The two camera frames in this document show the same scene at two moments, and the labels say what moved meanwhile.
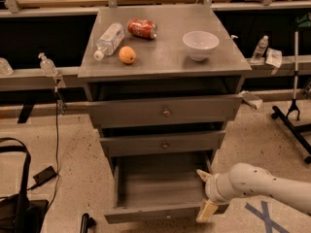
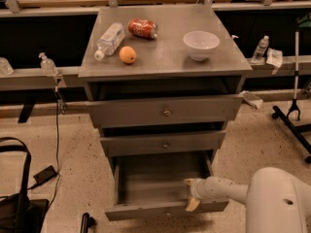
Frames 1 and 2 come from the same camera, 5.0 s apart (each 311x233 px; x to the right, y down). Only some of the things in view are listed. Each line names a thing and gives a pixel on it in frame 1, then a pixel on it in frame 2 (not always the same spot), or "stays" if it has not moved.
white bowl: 200,45 stays
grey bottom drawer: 158,188 stays
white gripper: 211,188 → 198,189
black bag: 21,213 stays
